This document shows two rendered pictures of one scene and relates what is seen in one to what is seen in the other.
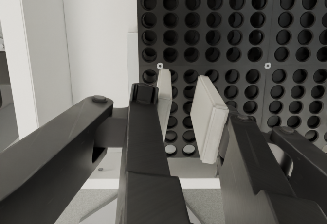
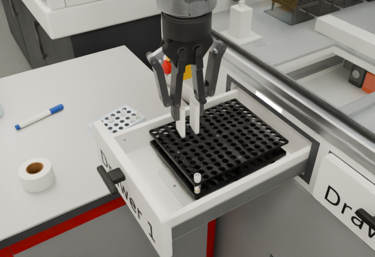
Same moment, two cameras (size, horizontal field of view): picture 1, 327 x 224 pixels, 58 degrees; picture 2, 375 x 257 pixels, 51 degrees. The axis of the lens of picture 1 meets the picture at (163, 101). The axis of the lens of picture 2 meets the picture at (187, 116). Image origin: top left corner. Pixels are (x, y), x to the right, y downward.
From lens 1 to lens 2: 0.66 m
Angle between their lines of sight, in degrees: 67
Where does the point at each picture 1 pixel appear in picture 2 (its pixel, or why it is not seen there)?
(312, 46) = (227, 125)
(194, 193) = not seen: outside the picture
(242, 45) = (203, 135)
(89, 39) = not seen: hidden behind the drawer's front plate
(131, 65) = (168, 179)
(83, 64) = not seen: hidden behind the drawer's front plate
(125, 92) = (172, 196)
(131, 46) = (163, 173)
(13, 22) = (118, 150)
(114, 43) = (154, 180)
